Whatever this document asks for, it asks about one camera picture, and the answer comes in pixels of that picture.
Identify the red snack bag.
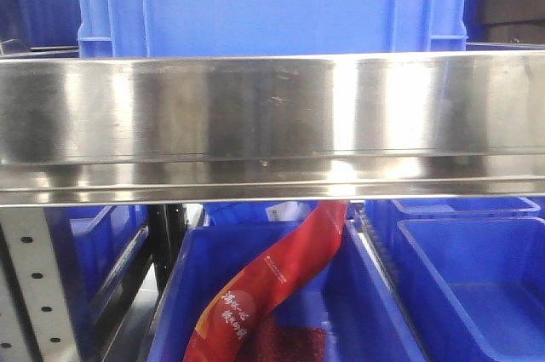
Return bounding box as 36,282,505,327
183,201,347,361

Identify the perforated metal upright post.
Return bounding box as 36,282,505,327
1,208,83,361

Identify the black perforated upright post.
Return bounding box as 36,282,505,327
147,204,187,293

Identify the blue bin rear centre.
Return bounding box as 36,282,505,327
203,200,318,226

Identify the large blue plastic crate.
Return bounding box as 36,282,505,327
78,0,467,57

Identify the blue bin centre lower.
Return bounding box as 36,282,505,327
146,220,427,362

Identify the blue bin right lower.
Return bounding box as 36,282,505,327
395,217,544,361

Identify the stainless steel shelf rail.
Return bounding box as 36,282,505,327
1,50,544,207

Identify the dark blue bin upper left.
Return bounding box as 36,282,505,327
26,0,81,48

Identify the blue bin rear right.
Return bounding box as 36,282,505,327
364,197,542,247

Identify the blue bin left lower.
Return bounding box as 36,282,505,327
63,205,147,300

